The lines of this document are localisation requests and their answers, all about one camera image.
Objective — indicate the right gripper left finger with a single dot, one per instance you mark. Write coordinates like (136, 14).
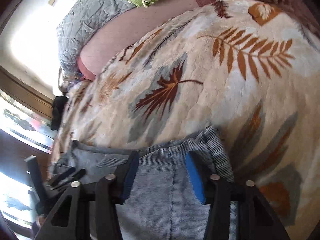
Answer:
(125, 175)

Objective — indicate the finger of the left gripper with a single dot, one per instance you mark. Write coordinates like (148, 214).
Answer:
(56, 179)
(78, 175)

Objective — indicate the grey-blue denim pants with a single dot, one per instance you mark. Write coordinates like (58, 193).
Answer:
(162, 204)

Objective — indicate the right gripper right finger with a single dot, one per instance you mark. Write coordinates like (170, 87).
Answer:
(199, 174)

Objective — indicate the black garment pile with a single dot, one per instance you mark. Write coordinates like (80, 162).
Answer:
(58, 106)

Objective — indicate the stained glass wooden door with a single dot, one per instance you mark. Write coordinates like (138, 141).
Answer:
(25, 131)

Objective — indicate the leaf-pattern fleece blanket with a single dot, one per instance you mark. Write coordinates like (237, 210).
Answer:
(252, 74)

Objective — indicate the grey quilted pillow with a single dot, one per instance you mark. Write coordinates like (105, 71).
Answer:
(84, 19)

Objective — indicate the pink sofa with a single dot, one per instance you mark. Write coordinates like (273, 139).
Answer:
(126, 29)

